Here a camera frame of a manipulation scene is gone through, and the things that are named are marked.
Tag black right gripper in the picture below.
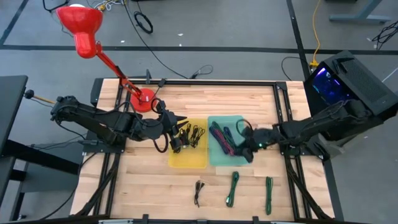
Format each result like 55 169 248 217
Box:
239 126 280 164

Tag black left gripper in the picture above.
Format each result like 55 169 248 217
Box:
144 107 190 141

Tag black USB cable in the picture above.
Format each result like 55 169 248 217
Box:
189 124 206 149
175 123 191 153

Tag red braided USB cable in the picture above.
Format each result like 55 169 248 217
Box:
208 126 236 156

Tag dark blue USB cable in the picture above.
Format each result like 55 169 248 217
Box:
222 126 234 142

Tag green braided USB cable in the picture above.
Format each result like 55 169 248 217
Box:
225 170 241 208
212 121 233 150
265 176 274 216

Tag dark grey knotted rope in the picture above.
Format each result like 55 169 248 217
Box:
193 180 206 208

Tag teal translucent plastic bin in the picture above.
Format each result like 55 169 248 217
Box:
207 115 254 167

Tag yellow translucent plastic bin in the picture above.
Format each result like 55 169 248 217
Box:
168 118 208 169

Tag black computer tower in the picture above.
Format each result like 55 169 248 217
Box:
303 50 398 142

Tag red desk lamp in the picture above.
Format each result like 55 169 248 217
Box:
55 3 159 113

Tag wooden stick with black knob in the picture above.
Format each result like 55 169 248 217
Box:
24 89 57 105

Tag black desk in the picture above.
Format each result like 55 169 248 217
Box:
0 74 29 158

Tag grey desk leg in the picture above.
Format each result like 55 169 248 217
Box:
328 0 393 24

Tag black floor cable with plug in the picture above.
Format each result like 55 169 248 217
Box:
188 64 214 80

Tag black coiled floor cable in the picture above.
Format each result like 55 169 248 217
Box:
133 11 154 35

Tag yellow extension cord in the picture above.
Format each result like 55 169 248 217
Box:
310 0 322 68

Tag white floor cables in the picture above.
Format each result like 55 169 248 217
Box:
93 0 125 11

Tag black tangled floor cables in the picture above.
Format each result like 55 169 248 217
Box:
371 20 398 50

